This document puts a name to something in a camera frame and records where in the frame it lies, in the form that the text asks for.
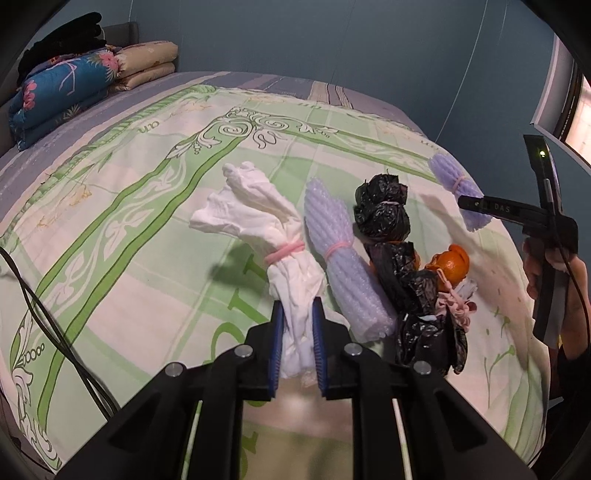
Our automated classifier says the pink grey fabric scrap bundle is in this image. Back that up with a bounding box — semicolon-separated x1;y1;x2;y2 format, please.
435;268;478;333

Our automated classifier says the orange peel piece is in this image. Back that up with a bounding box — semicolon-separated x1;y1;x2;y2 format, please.
425;244;470;292

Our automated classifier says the white tissue bundle pink band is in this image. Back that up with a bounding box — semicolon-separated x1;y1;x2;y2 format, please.
189;162;327;385

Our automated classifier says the black plastic bag long bundle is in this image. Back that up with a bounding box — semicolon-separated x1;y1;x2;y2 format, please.
365;242;468;376

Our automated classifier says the black cable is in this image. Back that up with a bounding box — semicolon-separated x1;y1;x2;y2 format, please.
0;246;120;422

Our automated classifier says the window with grey frame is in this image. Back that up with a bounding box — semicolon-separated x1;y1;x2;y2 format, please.
531;36;591;167

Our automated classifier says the black clothing pile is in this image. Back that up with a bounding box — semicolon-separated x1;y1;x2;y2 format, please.
17;12;106;86

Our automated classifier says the grey bed headboard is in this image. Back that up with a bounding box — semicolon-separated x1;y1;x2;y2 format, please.
102;21;139;48

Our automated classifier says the blue floral folded blanket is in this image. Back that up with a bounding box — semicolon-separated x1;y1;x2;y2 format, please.
8;49;119;151

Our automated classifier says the lavender foam net bundle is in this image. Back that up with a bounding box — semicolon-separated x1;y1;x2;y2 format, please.
428;153;492;232
304;178;397;342

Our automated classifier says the beige floral folded blanket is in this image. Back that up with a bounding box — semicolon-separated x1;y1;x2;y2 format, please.
109;41;178;92

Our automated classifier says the black plastic bag small bundle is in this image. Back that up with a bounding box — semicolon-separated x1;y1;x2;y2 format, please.
353;174;411;242

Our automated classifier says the person right hand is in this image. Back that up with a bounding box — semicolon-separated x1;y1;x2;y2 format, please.
523;237;590;360

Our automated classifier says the green floral quilt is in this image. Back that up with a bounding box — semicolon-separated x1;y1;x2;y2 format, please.
1;83;549;461

